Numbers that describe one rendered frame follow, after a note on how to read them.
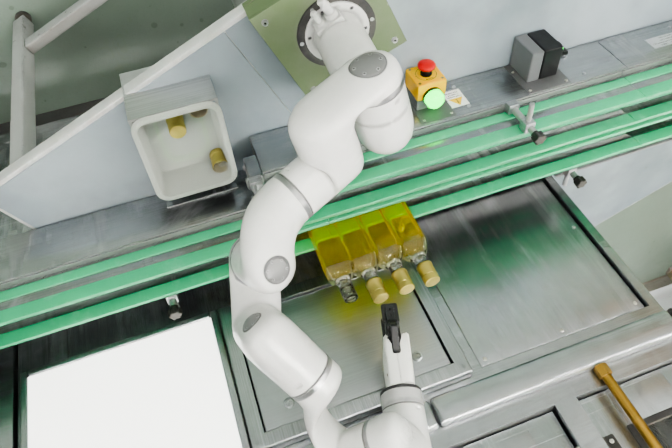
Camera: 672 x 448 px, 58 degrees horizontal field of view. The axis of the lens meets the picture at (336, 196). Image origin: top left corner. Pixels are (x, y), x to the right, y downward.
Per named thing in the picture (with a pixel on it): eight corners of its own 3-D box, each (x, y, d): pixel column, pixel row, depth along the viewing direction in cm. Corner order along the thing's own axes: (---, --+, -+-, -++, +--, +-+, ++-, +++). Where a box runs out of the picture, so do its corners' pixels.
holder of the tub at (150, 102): (161, 191, 137) (166, 215, 132) (123, 96, 117) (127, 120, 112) (234, 170, 141) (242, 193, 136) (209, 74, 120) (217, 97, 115)
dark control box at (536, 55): (508, 63, 146) (526, 83, 141) (513, 35, 140) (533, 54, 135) (538, 55, 148) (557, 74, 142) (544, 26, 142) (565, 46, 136)
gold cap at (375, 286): (365, 289, 126) (373, 306, 123) (365, 279, 123) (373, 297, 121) (381, 283, 127) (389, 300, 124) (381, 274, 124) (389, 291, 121)
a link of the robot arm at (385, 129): (343, 111, 109) (371, 172, 99) (324, 55, 99) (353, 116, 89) (393, 91, 109) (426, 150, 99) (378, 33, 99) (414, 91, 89)
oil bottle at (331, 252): (301, 219, 141) (331, 292, 127) (299, 203, 137) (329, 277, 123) (324, 212, 142) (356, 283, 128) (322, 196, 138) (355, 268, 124)
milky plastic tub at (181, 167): (154, 176, 133) (160, 204, 128) (122, 97, 117) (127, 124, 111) (231, 155, 136) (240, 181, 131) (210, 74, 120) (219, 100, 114)
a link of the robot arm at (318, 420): (333, 344, 95) (417, 425, 101) (278, 373, 102) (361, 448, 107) (320, 385, 88) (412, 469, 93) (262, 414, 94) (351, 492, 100)
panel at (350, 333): (25, 378, 131) (25, 544, 110) (19, 372, 129) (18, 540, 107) (405, 254, 148) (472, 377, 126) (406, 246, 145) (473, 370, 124)
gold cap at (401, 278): (390, 280, 127) (399, 297, 124) (390, 271, 124) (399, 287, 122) (406, 275, 128) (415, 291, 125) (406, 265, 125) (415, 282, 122)
